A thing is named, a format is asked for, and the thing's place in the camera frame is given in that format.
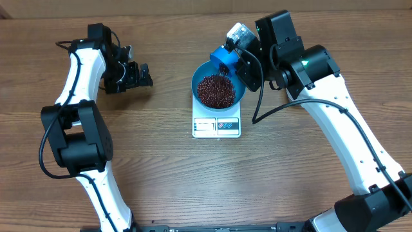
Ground blue plastic measuring scoop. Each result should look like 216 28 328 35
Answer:
210 45 239 77

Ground white digital kitchen scale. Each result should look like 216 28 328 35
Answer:
192 98 241 139

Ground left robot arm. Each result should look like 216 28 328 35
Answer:
39 23 153 231

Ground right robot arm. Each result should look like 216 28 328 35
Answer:
225 10 411 231

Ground red beans in bowl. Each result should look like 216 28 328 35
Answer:
197 68 236 109

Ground teal metal bowl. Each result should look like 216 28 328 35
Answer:
191 61 246 110

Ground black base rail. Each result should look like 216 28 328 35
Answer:
80 220 323 232

